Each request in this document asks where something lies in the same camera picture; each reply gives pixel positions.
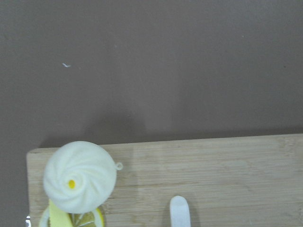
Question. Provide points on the white toy steamed bun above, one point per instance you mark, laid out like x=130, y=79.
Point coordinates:
x=80, y=176

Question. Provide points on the upper lemon slice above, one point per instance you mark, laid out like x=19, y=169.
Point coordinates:
x=89, y=219

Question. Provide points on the white ceramic spoon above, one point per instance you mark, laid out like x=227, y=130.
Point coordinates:
x=179, y=212

